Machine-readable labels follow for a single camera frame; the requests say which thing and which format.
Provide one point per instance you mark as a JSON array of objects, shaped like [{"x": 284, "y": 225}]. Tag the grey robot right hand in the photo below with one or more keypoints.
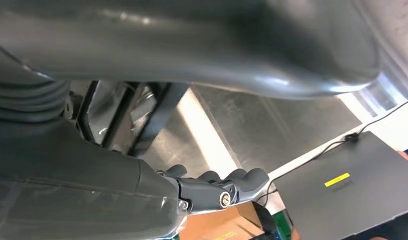
[{"x": 91, "y": 185}]

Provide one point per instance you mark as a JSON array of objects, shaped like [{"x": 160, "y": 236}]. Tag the stainless steel workbench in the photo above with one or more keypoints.
[{"x": 256, "y": 132}]

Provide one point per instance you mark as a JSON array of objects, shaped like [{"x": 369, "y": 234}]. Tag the brown cardboard box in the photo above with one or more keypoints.
[{"x": 220, "y": 225}]

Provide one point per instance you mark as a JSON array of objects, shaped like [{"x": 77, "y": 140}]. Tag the black rounded object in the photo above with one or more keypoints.
[{"x": 266, "y": 222}]

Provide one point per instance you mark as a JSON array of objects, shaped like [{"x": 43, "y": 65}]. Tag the grey box device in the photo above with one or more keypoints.
[{"x": 356, "y": 198}]

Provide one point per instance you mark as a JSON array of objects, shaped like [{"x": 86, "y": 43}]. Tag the stamped metal panel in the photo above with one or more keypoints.
[{"x": 399, "y": 49}]

